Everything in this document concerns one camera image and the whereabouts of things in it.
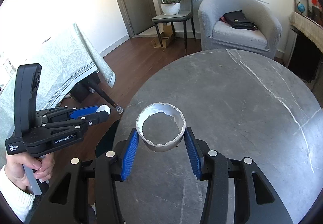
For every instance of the cardboard box on floor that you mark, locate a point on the cardboard box on floor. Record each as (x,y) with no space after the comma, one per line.
(165,39)

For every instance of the small blue globe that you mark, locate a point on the small blue globe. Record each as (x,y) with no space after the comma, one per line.
(300,8)

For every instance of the black handbag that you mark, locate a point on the black handbag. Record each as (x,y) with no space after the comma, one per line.
(237,20)

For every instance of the floral tablecloth table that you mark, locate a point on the floral tablecloth table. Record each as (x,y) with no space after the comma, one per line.
(66,58)

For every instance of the brown paper tape roll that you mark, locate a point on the brown paper tape roll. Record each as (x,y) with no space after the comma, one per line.
(161,126)

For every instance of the grey armchair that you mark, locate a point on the grey armchair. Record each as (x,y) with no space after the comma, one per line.
(216,33)

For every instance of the picture frame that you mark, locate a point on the picture frame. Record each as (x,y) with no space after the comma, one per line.
(305,3)

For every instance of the beige fringed sideboard cloth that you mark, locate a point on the beige fringed sideboard cloth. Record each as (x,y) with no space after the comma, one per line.
(309,28)

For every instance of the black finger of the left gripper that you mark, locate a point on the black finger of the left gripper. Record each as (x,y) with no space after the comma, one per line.
(92,119)

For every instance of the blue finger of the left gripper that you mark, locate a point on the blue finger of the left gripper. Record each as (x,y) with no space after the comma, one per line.
(82,112)

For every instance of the white forearm sleeve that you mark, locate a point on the white forearm sleeve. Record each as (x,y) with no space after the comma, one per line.
(18,200)

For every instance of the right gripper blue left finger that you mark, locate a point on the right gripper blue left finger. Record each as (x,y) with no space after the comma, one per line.
(66,201)

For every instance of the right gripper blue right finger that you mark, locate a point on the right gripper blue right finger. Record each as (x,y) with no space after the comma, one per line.
(256,201)

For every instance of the small white jar lid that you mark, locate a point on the small white jar lid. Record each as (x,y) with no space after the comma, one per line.
(104,108)

